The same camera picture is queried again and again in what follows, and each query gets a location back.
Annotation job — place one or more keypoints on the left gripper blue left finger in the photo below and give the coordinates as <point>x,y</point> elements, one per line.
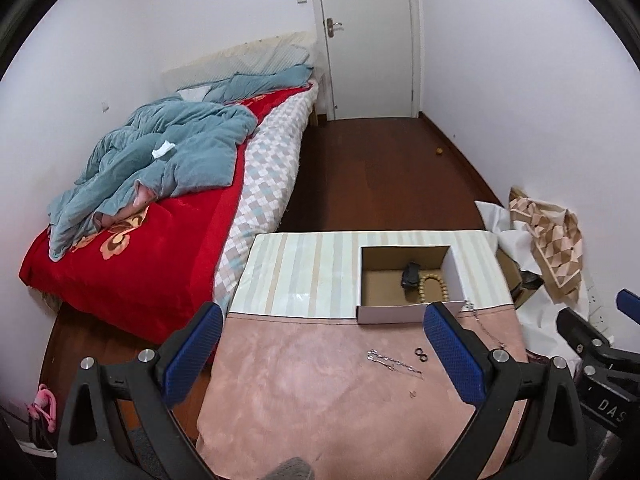
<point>158,380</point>

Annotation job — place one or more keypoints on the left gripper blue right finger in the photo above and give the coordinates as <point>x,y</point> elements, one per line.
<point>487,380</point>

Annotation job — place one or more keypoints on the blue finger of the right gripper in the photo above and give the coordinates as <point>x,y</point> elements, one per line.
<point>628,303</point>

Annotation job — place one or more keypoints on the black smart watch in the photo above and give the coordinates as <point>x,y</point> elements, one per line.
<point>410,276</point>

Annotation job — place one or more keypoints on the white cardboard box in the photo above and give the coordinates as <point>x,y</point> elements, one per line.
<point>397,283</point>

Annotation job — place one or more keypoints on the white power strip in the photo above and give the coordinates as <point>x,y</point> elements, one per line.
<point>598,314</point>

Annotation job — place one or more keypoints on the beige patterned scarf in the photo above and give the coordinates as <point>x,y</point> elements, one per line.
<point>557,244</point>

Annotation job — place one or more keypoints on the red blanket with flower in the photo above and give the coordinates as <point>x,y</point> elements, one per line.
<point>149,276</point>

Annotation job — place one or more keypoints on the pink clothes hanger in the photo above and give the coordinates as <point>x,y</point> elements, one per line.
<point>43,408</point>

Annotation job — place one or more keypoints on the teal quilt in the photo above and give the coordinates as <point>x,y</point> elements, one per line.
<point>185,143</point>

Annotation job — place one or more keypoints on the checkered mattress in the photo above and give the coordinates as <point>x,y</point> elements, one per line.
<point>270,172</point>

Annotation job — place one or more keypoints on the striped pillow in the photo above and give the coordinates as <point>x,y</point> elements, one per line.
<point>259,57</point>

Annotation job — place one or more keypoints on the white door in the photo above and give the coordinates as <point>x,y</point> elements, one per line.
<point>370,54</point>

